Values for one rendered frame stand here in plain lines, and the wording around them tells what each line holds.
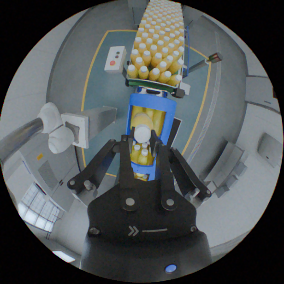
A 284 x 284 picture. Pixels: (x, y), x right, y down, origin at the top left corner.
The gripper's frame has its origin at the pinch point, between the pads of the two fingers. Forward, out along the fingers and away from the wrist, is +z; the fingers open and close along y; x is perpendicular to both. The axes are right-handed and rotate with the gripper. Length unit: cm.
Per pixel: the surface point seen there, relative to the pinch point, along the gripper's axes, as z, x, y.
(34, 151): 26, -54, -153
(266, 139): 17, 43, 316
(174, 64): 41, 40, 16
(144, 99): 25.2, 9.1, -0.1
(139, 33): 40, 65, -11
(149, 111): 37.4, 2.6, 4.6
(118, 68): 37, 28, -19
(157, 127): 32.3, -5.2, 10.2
